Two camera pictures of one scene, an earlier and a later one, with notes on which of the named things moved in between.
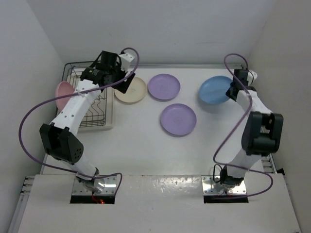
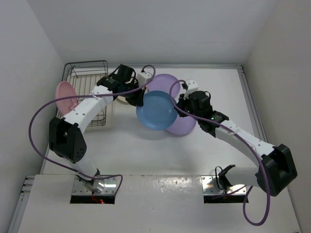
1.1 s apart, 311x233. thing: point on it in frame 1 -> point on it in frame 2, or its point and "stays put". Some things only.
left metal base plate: (110, 188) stays put
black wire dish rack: (95, 115) stays put
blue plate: (213, 90) -> (158, 112)
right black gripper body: (228, 92) -> (185, 105)
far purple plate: (164, 87) stays put
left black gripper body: (116, 72) -> (131, 96)
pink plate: (63, 88) stays put
